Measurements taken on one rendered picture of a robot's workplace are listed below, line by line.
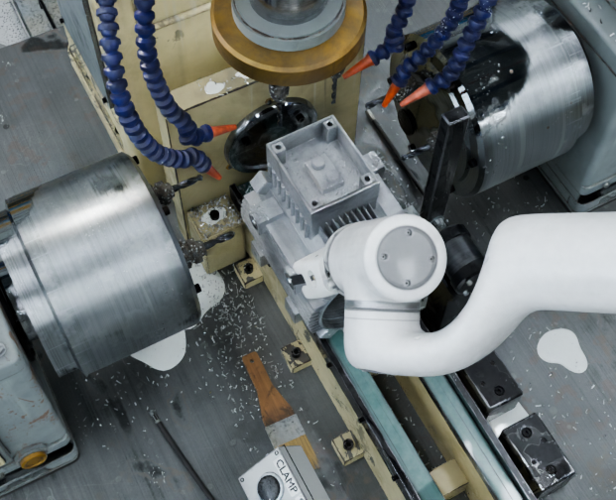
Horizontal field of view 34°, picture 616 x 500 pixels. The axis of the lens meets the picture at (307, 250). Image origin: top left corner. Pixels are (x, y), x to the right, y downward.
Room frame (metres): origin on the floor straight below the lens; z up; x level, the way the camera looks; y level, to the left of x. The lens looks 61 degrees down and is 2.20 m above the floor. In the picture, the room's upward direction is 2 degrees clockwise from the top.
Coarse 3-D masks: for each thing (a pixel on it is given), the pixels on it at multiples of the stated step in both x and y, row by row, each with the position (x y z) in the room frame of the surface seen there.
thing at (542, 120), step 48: (528, 0) 1.00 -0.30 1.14; (480, 48) 0.89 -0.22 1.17; (528, 48) 0.89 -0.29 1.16; (576, 48) 0.91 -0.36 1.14; (384, 96) 0.88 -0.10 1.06; (432, 96) 0.86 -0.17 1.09; (480, 96) 0.82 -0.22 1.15; (528, 96) 0.83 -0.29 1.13; (576, 96) 0.85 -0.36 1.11; (432, 144) 0.80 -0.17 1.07; (480, 144) 0.77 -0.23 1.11; (528, 144) 0.80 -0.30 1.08
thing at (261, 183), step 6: (258, 174) 0.73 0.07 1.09; (264, 174) 0.73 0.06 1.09; (252, 180) 0.72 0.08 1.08; (258, 180) 0.72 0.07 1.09; (264, 180) 0.72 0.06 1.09; (270, 180) 0.72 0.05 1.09; (252, 186) 0.71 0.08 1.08; (258, 186) 0.71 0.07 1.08; (264, 186) 0.71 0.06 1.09; (270, 186) 0.71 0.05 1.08; (258, 192) 0.70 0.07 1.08; (264, 192) 0.71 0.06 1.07; (336, 294) 0.56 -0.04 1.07; (324, 330) 0.56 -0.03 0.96; (330, 330) 0.56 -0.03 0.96; (336, 330) 0.56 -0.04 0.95; (318, 336) 0.55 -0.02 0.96; (324, 336) 0.55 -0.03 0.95; (330, 336) 0.56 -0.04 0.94
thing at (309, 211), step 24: (336, 120) 0.78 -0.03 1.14; (288, 144) 0.75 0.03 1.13; (312, 144) 0.76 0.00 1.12; (336, 144) 0.76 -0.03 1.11; (288, 168) 0.72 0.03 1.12; (312, 168) 0.71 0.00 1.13; (336, 168) 0.72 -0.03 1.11; (360, 168) 0.72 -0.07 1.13; (288, 192) 0.68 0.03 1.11; (312, 192) 0.68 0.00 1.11; (360, 192) 0.67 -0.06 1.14; (312, 216) 0.63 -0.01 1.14; (336, 216) 0.65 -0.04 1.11
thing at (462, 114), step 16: (448, 112) 0.72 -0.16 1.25; (464, 112) 0.72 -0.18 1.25; (448, 128) 0.70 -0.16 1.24; (464, 128) 0.71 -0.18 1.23; (448, 144) 0.70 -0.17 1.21; (432, 160) 0.71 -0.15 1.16; (448, 160) 0.70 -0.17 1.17; (432, 176) 0.70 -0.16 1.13; (448, 176) 0.71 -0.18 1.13; (432, 192) 0.70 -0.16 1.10; (448, 192) 0.71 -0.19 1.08; (432, 208) 0.70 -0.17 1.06
